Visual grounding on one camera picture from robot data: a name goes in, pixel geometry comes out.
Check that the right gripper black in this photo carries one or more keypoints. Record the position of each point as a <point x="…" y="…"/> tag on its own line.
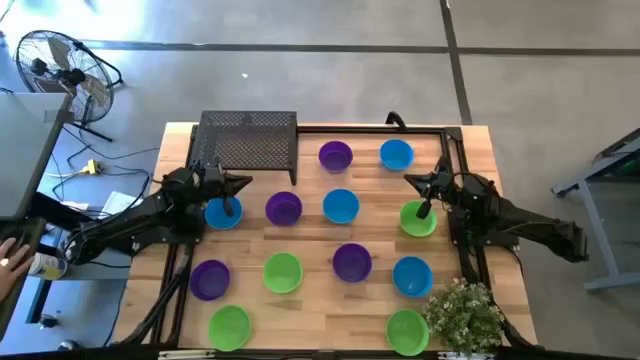
<point x="444" y="186"/>

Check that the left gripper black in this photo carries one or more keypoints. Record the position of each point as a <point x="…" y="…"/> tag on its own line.
<point x="211" y="186"/>

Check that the blue plastic mini bowl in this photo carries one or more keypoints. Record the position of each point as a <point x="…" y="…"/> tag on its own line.
<point x="396" y="154"/>
<point x="341" y="205"/>
<point x="412" y="276"/>
<point x="215" y="219"/>

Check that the green plastic mini bowl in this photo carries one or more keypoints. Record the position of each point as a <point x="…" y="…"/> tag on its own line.
<point x="412" y="228"/>
<point x="282" y="272"/>
<point x="407" y="332"/>
<point x="229" y="327"/>

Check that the purple plastic mini bowl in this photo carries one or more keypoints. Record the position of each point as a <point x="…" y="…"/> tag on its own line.
<point x="210" y="279"/>
<point x="335" y="156"/>
<point x="352" y="262"/>
<point x="283" y="208"/>

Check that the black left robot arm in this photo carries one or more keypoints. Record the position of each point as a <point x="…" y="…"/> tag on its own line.
<point x="130" y="225"/>

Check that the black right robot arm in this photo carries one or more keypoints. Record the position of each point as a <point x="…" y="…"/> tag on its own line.
<point x="525" y="220"/>

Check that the black perforated metal shelf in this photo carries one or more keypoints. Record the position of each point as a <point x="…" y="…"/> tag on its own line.
<point x="245" y="140"/>

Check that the black curved clamp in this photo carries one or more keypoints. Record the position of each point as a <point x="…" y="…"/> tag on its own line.
<point x="397" y="118"/>

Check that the white paper sheet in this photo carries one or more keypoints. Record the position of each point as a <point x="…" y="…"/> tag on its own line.
<point x="120" y="202"/>

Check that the potted plant small white flowers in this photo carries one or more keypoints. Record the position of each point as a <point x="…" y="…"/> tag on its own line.
<point x="464" y="317"/>

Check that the yellow power plug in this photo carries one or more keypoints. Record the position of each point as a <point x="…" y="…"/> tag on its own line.
<point x="91" y="166"/>

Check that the grey metal table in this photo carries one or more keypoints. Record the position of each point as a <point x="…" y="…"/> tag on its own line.
<point x="595" y="225"/>

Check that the silver aluminium bar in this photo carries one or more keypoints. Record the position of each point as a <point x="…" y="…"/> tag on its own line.
<point x="185" y="354"/>
<point x="465" y="356"/>

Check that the black floor fan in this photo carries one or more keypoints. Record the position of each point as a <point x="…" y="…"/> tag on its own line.
<point x="65" y="75"/>

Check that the yellow and white can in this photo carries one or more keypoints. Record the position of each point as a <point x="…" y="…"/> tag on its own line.
<point x="47" y="266"/>

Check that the grey desk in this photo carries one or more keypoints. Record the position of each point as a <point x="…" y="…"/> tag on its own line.
<point x="30" y="150"/>

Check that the person's hand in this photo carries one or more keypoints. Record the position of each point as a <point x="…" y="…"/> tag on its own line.
<point x="12" y="267"/>

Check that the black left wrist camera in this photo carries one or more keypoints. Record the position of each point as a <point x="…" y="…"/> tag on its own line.
<point x="212" y="169"/>

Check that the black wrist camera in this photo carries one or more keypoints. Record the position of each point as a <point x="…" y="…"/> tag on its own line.
<point x="212" y="169"/>
<point x="444" y="167"/>

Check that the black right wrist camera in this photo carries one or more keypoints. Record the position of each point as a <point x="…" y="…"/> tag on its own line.
<point x="444" y="167"/>

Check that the black aluminium rig frame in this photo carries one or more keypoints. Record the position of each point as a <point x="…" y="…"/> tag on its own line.
<point x="350" y="129"/>

